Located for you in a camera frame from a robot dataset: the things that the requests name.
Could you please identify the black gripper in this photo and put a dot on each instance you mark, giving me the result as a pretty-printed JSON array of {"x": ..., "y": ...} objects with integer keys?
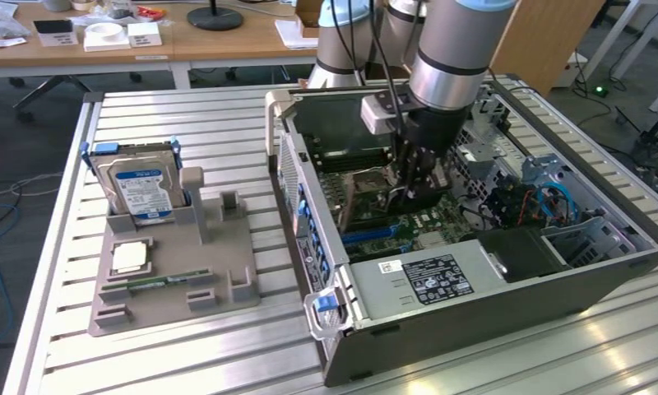
[{"x": 430, "y": 131}]

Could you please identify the graphics card with fan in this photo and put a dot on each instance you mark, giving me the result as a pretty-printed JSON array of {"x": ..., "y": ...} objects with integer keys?
[{"x": 350, "y": 205}]

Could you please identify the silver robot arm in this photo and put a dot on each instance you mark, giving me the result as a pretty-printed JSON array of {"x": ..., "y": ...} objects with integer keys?
[{"x": 449, "y": 49}]

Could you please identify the silver perforated drive cage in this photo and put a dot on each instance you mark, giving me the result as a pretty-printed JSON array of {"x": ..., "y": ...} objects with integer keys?
[{"x": 493, "y": 164}]

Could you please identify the black RAM slot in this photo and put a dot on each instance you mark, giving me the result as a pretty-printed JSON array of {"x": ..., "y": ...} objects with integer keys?
[{"x": 355, "y": 168}]

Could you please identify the green motherboard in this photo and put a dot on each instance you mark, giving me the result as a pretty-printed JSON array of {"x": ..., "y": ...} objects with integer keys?
[{"x": 433, "y": 224}]

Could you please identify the silver chipset heatsink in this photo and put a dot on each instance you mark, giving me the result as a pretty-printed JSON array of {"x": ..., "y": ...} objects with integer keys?
[{"x": 431, "y": 241}]

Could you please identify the blue expansion slot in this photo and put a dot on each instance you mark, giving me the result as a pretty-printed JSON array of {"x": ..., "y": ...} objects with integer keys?
[{"x": 370, "y": 236}]

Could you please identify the white box red dot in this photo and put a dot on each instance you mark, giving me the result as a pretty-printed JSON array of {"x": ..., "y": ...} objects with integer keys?
[{"x": 572, "y": 76}]

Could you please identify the wooden cabinet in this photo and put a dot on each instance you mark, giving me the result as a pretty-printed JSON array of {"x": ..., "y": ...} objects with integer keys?
[{"x": 547, "y": 41}]

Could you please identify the black device green light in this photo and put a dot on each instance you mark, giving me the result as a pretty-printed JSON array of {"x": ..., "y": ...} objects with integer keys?
[{"x": 599, "y": 89}]

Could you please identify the white paper stack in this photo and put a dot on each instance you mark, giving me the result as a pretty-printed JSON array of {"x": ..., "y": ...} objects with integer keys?
[{"x": 295, "y": 39}]

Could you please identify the brown cardboard box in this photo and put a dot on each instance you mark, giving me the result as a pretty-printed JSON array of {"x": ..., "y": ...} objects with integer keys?
[{"x": 306, "y": 12}]

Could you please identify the silver disk bay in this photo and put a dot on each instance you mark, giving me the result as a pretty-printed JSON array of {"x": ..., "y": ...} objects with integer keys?
[{"x": 586, "y": 243}]

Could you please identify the grey power supply unit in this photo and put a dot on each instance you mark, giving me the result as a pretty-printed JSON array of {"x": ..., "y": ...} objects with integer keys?
[{"x": 383, "y": 296}]

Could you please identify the black equipment stand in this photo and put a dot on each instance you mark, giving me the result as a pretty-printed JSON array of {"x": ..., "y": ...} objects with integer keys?
[{"x": 655, "y": 136}]

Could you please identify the blue plastic release latch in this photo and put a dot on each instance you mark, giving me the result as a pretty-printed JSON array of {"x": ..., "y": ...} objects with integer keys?
[{"x": 323, "y": 306}]

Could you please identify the black lamp base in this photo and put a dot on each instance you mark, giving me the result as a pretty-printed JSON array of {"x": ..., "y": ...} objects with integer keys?
[{"x": 213, "y": 19}]

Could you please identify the grey open PC case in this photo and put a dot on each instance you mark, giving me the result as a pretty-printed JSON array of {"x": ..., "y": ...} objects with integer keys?
[{"x": 471, "y": 337}]

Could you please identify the hard disk blue carrier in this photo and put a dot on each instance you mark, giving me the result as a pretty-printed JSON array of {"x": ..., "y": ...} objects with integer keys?
[{"x": 137, "y": 189}]

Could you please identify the white cube box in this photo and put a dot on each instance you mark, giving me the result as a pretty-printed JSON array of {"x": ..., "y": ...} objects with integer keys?
[{"x": 142, "y": 31}]

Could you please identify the red small parts pack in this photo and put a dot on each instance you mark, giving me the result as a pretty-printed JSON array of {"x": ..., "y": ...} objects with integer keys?
[{"x": 147, "y": 14}]

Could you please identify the flat white box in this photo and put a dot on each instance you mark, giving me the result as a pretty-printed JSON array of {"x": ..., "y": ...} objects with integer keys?
[{"x": 106, "y": 46}]

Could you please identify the green RAM stick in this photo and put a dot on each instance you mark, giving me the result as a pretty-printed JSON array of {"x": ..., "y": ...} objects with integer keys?
[{"x": 153, "y": 284}]

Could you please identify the silver CPU chip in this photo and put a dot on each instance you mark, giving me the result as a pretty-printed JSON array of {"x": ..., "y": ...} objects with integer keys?
[{"x": 129, "y": 258}]

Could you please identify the clear bag dark parts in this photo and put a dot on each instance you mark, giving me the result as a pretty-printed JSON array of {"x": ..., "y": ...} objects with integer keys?
[{"x": 117, "y": 10}]

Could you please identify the white tape roll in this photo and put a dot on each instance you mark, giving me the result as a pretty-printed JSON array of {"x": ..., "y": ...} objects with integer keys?
[{"x": 93, "y": 33}]

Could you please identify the grey parts rack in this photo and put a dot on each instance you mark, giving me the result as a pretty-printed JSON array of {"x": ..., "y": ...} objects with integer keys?
[{"x": 158, "y": 312}]

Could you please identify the dark office chair base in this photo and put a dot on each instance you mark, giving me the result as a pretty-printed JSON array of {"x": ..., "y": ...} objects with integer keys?
[{"x": 46, "y": 88}]

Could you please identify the black and white box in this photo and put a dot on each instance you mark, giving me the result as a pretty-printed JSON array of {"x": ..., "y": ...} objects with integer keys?
[{"x": 54, "y": 26}]

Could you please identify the grey cup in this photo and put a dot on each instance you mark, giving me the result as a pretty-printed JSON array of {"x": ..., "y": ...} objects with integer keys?
[{"x": 57, "y": 5}]

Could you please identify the white card red print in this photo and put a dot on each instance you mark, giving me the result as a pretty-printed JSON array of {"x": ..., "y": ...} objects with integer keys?
[{"x": 5, "y": 42}]

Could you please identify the clear plastic bag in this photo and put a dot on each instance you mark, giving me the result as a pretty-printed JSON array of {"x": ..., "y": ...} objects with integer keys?
[{"x": 0, "y": 20}]

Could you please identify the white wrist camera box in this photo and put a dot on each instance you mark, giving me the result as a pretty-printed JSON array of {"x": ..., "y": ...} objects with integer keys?
[{"x": 375, "y": 117}]

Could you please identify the silver drive bracket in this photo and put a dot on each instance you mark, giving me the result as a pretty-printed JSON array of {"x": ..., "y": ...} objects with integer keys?
[{"x": 542, "y": 164}]

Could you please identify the black rear panel switch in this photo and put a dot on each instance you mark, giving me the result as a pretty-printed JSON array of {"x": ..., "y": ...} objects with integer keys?
[{"x": 302, "y": 157}]

